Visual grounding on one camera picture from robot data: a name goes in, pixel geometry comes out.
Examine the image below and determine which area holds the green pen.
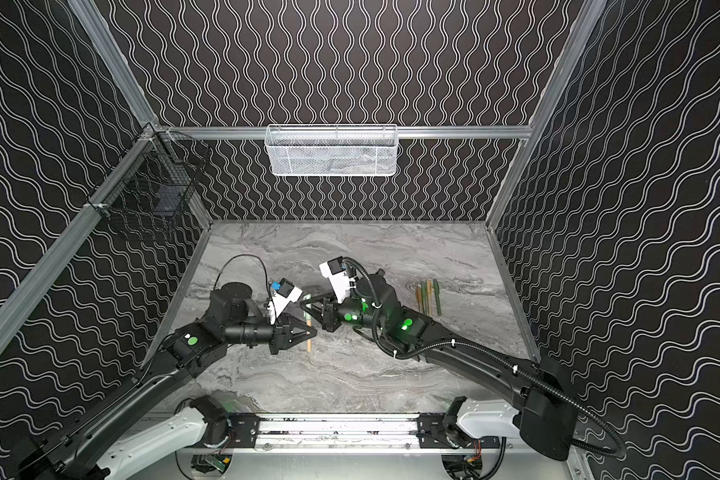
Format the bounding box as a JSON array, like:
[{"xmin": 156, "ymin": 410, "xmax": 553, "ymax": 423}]
[
  {"xmin": 432, "ymin": 279, "xmax": 442, "ymax": 316},
  {"xmin": 419, "ymin": 281, "xmax": 430, "ymax": 315}
]

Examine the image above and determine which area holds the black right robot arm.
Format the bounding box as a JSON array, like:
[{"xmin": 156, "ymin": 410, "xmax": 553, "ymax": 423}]
[{"xmin": 299, "ymin": 271, "xmax": 577, "ymax": 461}]

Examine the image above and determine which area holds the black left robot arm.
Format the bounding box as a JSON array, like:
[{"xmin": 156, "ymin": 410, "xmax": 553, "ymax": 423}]
[{"xmin": 7, "ymin": 279, "xmax": 317, "ymax": 479}]

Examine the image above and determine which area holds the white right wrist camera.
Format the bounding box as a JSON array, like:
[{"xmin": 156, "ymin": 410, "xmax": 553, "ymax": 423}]
[{"xmin": 319, "ymin": 257, "xmax": 356, "ymax": 304}]

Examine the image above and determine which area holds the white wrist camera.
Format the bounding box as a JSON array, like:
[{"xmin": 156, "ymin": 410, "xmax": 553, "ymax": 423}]
[
  {"xmin": 319, "ymin": 257, "xmax": 356, "ymax": 304},
  {"xmin": 267, "ymin": 278, "xmax": 303, "ymax": 325}
]

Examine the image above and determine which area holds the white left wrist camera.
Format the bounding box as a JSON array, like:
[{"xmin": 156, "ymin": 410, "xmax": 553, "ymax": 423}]
[{"xmin": 267, "ymin": 278, "xmax": 303, "ymax": 325}]

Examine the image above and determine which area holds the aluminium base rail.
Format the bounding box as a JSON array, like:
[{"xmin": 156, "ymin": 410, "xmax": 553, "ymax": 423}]
[{"xmin": 95, "ymin": 411, "xmax": 583, "ymax": 455}]

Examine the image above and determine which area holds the white wire mesh basket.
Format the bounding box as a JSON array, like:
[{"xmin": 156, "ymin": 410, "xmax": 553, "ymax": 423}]
[{"xmin": 264, "ymin": 124, "xmax": 399, "ymax": 177}]

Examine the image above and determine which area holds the black wire mesh basket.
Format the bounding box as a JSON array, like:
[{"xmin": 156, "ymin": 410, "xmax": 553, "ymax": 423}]
[{"xmin": 92, "ymin": 124, "xmax": 210, "ymax": 244}]

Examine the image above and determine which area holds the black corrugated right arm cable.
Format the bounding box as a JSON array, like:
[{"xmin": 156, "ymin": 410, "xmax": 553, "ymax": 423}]
[{"xmin": 341, "ymin": 256, "xmax": 628, "ymax": 458}]

